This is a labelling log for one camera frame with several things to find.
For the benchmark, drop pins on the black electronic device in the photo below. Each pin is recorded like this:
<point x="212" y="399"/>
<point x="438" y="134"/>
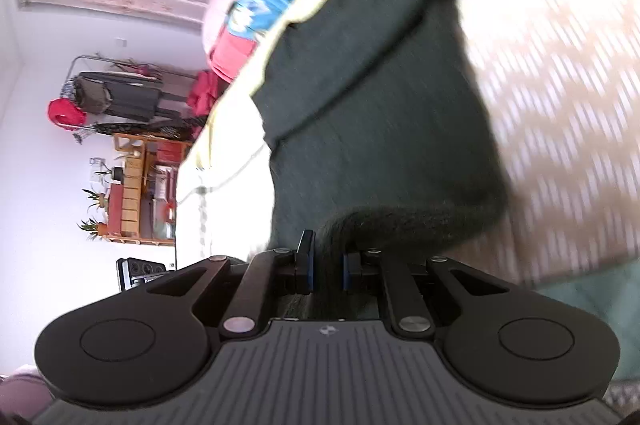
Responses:
<point x="140" y="272"/>

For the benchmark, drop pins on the red bag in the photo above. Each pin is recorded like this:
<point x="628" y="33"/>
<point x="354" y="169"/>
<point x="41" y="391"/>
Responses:
<point x="65" y="111"/>

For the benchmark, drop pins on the dark green sweater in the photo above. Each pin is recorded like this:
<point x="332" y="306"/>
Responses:
<point x="375" y="130"/>

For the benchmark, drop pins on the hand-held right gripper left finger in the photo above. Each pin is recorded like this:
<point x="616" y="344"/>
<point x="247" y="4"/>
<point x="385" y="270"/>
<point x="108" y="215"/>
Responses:
<point x="310" y="262"/>

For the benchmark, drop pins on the red clothes pile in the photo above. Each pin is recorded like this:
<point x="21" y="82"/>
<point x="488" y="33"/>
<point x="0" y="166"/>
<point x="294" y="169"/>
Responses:
<point x="205" y="92"/>

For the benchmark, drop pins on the wooden shelf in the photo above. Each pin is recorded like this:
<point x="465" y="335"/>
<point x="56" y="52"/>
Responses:
<point x="132" y="195"/>

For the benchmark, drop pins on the metal clothes rack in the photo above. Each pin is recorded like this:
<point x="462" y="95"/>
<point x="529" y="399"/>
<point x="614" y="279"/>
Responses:
<point x="75" y="65"/>

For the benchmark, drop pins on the potted plant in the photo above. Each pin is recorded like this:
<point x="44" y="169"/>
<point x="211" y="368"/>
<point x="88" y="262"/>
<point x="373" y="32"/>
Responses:
<point x="92" y="225"/>

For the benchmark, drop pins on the pink pillow cloth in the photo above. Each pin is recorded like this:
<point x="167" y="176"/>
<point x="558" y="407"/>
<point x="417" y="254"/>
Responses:
<point x="220" y="10"/>

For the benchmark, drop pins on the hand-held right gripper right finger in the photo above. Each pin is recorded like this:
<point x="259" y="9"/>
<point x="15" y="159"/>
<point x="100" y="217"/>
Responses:
<point x="346" y="272"/>

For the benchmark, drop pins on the dark hanging clothes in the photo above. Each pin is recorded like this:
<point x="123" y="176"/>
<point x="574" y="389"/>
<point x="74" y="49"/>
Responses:
<point x="125" y="97"/>

